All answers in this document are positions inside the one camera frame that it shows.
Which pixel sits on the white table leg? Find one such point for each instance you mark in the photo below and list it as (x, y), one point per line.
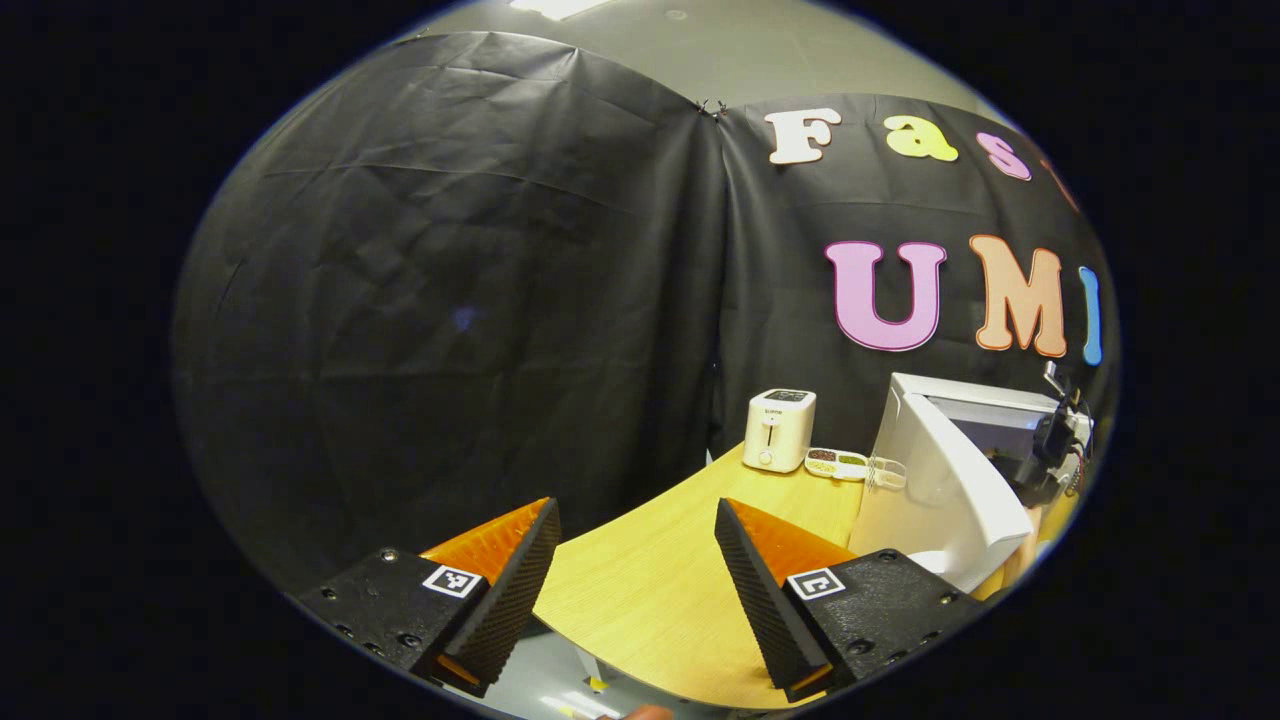
(590, 668)

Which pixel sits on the ceiling light panel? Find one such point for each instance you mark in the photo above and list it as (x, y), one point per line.
(555, 6)

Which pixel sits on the white microwave oven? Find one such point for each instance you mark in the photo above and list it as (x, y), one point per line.
(940, 490)

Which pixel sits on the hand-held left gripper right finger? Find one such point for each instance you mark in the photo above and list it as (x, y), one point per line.
(755, 600)

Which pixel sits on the white divided snack dish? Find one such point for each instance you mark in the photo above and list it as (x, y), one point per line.
(835, 463)

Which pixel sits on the white toaster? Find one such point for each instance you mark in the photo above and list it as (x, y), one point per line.
(778, 430)

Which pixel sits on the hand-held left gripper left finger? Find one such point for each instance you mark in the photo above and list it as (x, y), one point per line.
(520, 590)

